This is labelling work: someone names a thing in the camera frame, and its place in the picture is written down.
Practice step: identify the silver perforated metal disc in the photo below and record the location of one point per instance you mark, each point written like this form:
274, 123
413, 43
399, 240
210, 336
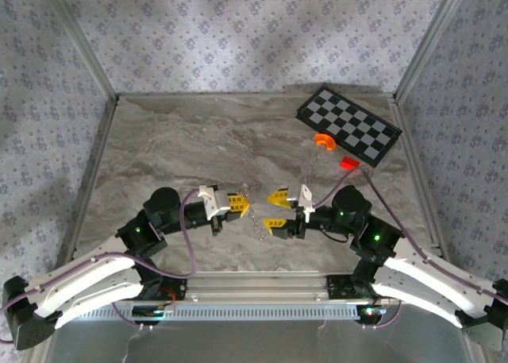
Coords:
258, 230

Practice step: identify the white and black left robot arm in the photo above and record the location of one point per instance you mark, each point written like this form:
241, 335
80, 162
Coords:
79, 283

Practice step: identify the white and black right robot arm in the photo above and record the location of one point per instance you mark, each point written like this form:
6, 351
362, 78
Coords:
420, 287

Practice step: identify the red block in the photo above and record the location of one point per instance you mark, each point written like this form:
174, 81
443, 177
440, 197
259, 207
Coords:
349, 163

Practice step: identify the black grey folded chessboard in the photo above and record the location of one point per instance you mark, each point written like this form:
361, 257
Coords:
349, 120

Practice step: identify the small controller board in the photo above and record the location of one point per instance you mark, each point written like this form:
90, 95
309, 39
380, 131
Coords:
371, 312
152, 311

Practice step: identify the grey metal sheet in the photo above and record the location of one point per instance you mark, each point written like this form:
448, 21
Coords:
254, 343

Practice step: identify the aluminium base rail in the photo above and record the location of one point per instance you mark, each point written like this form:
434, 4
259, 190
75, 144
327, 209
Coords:
254, 285

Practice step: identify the aluminium side rail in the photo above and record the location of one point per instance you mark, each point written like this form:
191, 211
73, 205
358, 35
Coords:
91, 180
419, 180

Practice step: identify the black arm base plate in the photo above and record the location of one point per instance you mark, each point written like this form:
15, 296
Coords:
337, 287
178, 287

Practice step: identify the aluminium corner post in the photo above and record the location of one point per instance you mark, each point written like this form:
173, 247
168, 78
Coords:
82, 41
429, 41

